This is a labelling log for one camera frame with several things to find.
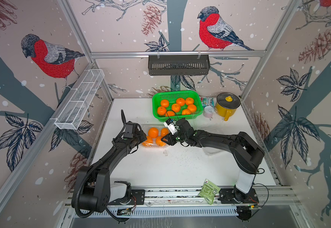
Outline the green sachet on rail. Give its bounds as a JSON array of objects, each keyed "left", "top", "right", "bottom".
[{"left": 198, "top": 179, "right": 221, "bottom": 205}]

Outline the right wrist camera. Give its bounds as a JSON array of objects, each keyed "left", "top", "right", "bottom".
[{"left": 164, "top": 118, "right": 178, "bottom": 135}]

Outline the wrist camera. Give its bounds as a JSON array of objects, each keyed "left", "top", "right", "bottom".
[
  {"left": 123, "top": 121, "right": 138, "bottom": 139},
  {"left": 164, "top": 118, "right": 178, "bottom": 135}
]

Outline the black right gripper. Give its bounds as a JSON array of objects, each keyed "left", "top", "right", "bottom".
[{"left": 160, "top": 130, "right": 189, "bottom": 145}]

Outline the yellow pot with lid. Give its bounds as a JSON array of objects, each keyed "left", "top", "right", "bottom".
[{"left": 215, "top": 92, "right": 241, "bottom": 121}]

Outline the green plastic basket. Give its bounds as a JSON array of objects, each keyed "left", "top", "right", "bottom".
[{"left": 152, "top": 90, "right": 203, "bottom": 122}]

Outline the clear plastic clamshell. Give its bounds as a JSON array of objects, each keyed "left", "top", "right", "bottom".
[
  {"left": 141, "top": 124, "right": 170, "bottom": 149},
  {"left": 199, "top": 125, "right": 225, "bottom": 156}
]

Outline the black wire shelf basket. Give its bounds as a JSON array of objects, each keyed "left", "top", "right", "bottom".
[{"left": 148, "top": 55, "right": 211, "bottom": 76}]

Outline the green snack packet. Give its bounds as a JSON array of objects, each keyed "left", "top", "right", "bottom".
[{"left": 200, "top": 96, "right": 215, "bottom": 107}]

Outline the white wire wall basket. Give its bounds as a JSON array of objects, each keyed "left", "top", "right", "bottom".
[{"left": 54, "top": 69, "right": 104, "bottom": 130}]

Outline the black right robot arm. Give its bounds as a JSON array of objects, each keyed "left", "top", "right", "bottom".
[{"left": 161, "top": 118, "right": 265, "bottom": 204}]

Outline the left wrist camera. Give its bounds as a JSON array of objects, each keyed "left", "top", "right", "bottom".
[{"left": 123, "top": 121, "right": 138, "bottom": 139}]

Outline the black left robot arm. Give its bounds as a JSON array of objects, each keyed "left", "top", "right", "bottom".
[{"left": 71, "top": 110, "right": 147, "bottom": 222}]

